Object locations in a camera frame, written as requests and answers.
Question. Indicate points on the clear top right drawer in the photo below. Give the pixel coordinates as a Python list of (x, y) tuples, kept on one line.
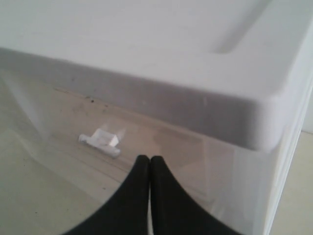
[(64, 155)]

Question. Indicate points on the white plastic drawer cabinet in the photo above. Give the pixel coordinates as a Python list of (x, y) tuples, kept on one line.
[(237, 71)]

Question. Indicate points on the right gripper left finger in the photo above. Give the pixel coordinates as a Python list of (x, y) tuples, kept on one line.
[(126, 212)]

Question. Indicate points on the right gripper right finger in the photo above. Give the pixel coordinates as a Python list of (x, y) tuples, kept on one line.
[(174, 212)]

